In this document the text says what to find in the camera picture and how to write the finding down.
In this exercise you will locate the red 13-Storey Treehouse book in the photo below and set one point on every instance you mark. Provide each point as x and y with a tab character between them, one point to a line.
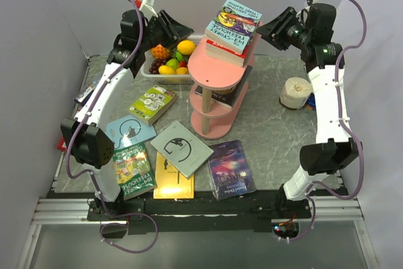
213	46

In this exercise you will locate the blue 143-Storey Treehouse book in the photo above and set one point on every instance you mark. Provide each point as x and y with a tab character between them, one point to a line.
233	26

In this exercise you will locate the orange fruit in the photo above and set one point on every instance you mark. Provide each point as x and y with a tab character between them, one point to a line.
182	71

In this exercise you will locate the light blue cat booklet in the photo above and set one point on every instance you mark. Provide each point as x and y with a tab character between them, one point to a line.
129	131

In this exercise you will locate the beige wrapped toilet roll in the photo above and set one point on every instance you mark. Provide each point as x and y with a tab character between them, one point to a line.
294	93

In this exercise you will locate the yellow lemon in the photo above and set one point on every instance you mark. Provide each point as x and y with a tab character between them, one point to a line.
186	47

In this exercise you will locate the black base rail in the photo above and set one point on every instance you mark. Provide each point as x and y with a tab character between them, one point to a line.
254	211

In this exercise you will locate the purple shrink-wrapped Robinson Crusoe book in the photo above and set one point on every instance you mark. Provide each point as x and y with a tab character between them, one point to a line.
230	173

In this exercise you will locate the white plastic fruit basket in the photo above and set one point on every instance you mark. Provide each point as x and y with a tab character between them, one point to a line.
168	79

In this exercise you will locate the pink three-tier wooden shelf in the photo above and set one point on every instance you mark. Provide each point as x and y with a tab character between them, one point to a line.
209	119

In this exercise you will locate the grey Great Gatsby book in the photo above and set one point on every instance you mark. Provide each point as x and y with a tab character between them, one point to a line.
185	151

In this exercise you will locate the green pear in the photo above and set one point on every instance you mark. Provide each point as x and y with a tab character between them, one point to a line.
173	63

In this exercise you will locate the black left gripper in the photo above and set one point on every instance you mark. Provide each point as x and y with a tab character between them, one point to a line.
175	31

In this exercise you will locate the blue wrapped toilet roll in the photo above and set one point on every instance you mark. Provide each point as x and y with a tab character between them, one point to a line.
310	103

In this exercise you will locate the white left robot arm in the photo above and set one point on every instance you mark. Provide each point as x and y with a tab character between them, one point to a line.
85	134

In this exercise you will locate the red rectangular box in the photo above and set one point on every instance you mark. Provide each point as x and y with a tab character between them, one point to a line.
62	145

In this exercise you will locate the black book on shelf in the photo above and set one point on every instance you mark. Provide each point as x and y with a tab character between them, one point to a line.
227	97

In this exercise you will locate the yellow file folder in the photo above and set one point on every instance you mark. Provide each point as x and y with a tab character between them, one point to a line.
170	183

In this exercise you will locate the purple white toothpaste box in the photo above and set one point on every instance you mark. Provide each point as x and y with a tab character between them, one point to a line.
86	93

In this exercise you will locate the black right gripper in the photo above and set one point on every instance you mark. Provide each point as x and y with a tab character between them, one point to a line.
271	31

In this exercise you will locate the lime green paperback book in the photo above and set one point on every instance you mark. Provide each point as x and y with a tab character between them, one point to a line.
153	104

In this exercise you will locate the dark red grapes bunch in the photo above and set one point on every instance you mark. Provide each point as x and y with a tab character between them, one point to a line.
156	64

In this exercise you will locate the floral Little Women book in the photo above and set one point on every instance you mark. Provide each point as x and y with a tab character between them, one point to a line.
228	58

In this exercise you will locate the orange pineapple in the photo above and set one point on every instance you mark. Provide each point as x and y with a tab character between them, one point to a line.
161	53

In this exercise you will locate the yellow mango front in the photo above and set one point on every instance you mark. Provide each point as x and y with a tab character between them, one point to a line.
166	70

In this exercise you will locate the green 104-Storey Treehouse book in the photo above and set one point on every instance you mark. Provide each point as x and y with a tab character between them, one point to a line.
133	171

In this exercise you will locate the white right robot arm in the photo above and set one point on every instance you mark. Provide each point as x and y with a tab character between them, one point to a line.
334	147

